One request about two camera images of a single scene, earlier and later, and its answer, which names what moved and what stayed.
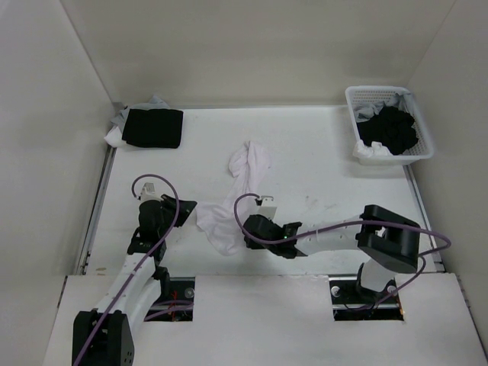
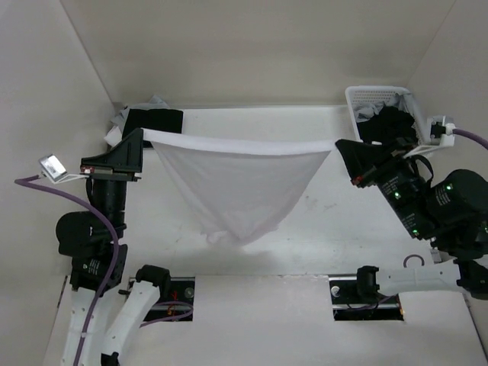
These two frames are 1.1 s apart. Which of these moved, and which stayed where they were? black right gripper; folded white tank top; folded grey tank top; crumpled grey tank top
Moved: black right gripper
Stayed: folded white tank top; crumpled grey tank top; folded grey tank top
